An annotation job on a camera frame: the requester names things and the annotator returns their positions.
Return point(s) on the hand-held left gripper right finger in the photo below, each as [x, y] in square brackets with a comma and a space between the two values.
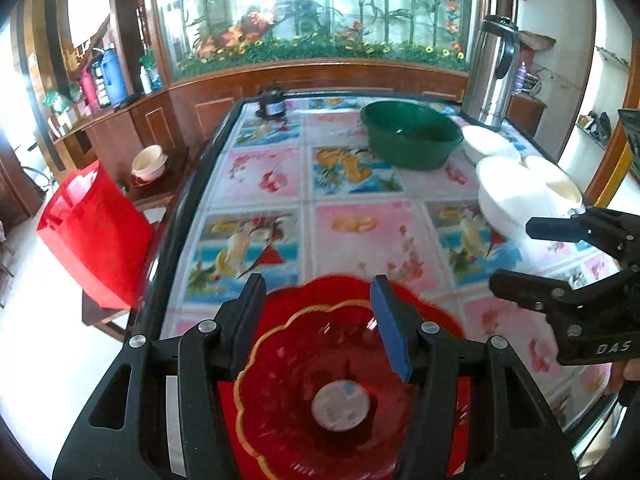
[392, 330]

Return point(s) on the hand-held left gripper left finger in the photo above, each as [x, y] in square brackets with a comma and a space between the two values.
[246, 312]

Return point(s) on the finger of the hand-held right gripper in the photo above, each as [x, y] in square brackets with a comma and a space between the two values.
[555, 228]
[525, 290]

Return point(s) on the cream white bowl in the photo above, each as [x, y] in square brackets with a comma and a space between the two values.
[562, 189]

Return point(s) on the red scalloped plate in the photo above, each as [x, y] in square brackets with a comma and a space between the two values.
[435, 310]

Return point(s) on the red glass bowl gold rim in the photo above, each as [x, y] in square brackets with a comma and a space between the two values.
[300, 360]

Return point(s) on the green plastic basin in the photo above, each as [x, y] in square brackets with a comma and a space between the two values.
[405, 152]

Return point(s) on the person's right hand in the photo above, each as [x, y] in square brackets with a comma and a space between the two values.
[627, 377]

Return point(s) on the fruit print tablecloth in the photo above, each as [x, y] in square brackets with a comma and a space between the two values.
[350, 230]

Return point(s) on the wooden stool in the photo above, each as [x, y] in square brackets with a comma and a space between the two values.
[172, 180]

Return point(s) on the purple bottle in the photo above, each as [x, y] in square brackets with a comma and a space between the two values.
[523, 79]

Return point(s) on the steel thermos jug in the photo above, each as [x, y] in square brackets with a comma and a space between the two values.
[490, 80]

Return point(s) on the red bag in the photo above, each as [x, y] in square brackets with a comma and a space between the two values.
[100, 230]

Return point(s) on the red saucer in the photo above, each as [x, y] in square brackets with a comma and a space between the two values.
[140, 181]

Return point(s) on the small black jar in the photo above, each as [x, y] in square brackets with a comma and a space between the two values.
[271, 104]

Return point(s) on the wooden cabinet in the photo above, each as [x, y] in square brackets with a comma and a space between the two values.
[210, 100]

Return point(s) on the small blue bottle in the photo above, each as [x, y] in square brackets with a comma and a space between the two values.
[155, 80]

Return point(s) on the white green bottle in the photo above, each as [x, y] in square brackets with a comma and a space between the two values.
[145, 77]

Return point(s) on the blue thermos flask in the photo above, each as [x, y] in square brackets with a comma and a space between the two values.
[115, 77]

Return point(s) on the red thermos flask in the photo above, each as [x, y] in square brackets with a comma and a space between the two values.
[90, 91]

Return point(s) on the green packets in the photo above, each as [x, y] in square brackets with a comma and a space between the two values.
[60, 101]

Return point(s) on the decorative plant aquarium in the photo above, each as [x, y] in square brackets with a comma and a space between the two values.
[310, 15]

